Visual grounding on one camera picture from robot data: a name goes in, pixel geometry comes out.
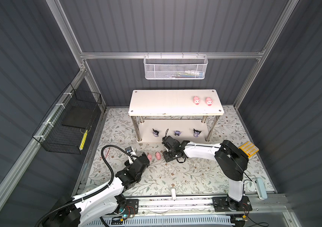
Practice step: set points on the white wire mesh basket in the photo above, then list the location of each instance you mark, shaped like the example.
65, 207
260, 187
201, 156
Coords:
157, 67

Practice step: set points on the items in mesh basket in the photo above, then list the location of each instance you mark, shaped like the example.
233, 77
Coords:
187, 75

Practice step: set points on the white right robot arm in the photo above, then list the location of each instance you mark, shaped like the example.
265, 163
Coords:
232, 160

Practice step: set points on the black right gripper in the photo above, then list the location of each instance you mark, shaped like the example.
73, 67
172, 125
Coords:
167, 158

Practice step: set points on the white two-tier shelf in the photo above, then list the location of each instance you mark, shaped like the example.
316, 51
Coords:
174, 110

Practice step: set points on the yellow calculator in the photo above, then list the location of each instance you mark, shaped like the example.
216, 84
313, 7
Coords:
249, 149

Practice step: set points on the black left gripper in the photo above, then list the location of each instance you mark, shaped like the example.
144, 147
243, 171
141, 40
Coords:
127, 165

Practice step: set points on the white remote device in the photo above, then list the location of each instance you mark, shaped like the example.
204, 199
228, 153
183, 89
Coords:
260, 188

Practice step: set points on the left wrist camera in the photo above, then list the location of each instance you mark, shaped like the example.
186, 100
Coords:
131, 154

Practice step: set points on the red card pack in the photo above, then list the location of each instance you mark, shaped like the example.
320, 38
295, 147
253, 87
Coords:
107, 152

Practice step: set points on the black wire wall basket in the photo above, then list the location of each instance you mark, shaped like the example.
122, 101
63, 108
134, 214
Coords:
77, 111

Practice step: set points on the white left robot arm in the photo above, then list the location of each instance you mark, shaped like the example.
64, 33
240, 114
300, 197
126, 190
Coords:
103, 200

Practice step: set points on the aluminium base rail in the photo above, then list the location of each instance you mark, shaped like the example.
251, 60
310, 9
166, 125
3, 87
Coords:
198, 204

